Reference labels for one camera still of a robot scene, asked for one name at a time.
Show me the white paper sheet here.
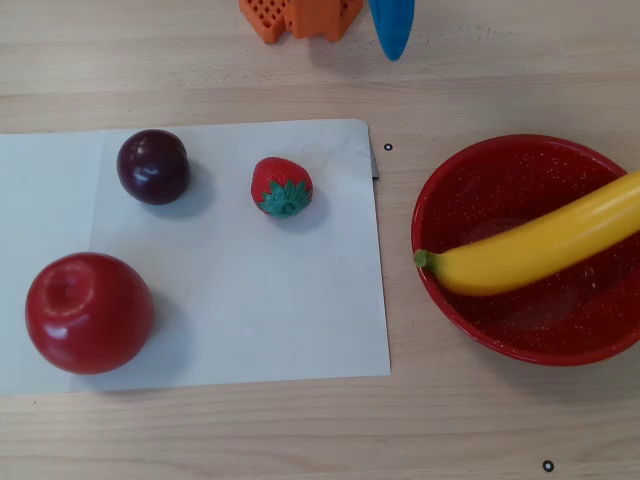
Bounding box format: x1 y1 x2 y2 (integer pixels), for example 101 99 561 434
0 130 106 397
69 118 392 394

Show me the yellow toy banana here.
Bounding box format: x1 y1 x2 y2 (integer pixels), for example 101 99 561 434
412 170 640 297

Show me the red toy strawberry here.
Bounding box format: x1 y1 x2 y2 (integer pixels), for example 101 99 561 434
250 156 315 219

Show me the dark purple toy plum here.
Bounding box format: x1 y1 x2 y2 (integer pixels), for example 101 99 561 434
116 128 192 206

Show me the red speckled bowl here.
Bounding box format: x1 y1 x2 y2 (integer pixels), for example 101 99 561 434
410 133 640 367

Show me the orange robot base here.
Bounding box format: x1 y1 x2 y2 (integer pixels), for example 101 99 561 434
238 0 365 45

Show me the red toy apple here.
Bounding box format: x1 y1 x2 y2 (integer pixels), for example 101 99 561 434
24 252 156 376

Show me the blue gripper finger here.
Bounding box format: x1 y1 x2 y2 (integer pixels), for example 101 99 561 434
368 0 416 62

